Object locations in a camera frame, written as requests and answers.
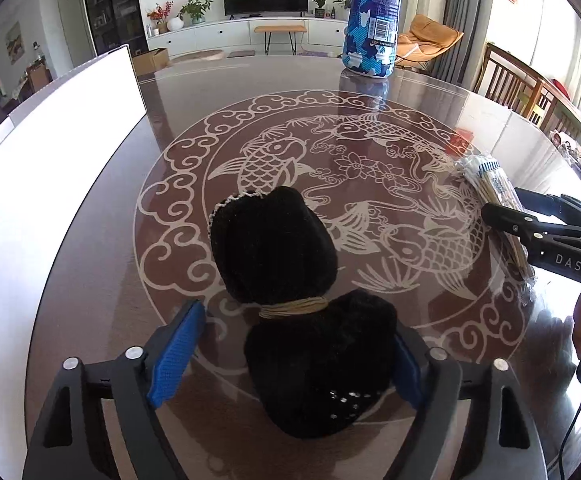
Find bag of wooden sticks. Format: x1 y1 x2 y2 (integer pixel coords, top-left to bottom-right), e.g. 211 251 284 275
453 155 539 306

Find white door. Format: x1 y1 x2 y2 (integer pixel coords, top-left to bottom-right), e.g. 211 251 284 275
58 0 94 68

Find white television cabinet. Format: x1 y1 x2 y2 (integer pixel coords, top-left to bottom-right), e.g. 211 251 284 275
145 15 351 58

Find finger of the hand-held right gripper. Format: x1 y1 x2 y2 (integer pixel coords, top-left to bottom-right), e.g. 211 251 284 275
481 202 581 261
515 187 581 229

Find red flower plant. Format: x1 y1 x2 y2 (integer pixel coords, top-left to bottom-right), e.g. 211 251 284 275
146 1 174 35

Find brown patterned glass desktop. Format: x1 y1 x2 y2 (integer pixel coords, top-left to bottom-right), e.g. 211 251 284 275
23 52 581 480

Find grey curtain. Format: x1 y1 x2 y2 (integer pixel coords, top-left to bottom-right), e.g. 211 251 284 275
441 0 496 92

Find round beige floor mat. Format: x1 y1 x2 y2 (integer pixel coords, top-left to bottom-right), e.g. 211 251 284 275
170 49 226 63

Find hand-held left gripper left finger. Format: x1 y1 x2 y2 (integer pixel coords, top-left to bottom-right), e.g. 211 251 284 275
20 299 207 480

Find small black cloth pouch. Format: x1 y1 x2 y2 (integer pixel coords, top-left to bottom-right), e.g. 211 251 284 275
208 186 399 440

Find leafy green potted plant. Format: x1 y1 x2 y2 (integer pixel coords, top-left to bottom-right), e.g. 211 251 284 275
178 0 214 25

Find dark glass display cabinet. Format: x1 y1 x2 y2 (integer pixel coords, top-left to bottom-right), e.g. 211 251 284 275
80 0 146 56

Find blue camouflage bottle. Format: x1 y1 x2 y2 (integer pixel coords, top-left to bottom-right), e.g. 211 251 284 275
341 0 407 80

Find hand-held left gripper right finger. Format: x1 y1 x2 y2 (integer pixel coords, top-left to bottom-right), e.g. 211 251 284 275
393 327 554 480

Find wooden slatted chair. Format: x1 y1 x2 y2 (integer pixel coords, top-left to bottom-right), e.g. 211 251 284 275
535 80 581 151
473 42 546 111

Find orange lounge chair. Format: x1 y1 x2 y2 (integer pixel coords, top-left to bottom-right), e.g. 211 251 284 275
395 14 464 68

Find wooden bench black legs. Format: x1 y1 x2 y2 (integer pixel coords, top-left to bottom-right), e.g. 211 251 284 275
254 24 306 56

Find brown dining chair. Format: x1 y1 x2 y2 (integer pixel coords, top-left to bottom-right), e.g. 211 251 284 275
25 62 54 91

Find brown cardboard box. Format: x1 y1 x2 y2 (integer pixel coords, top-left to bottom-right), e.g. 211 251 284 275
131 48 170 78

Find framed wall picture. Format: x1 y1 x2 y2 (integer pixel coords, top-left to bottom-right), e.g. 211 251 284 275
5 21 24 64

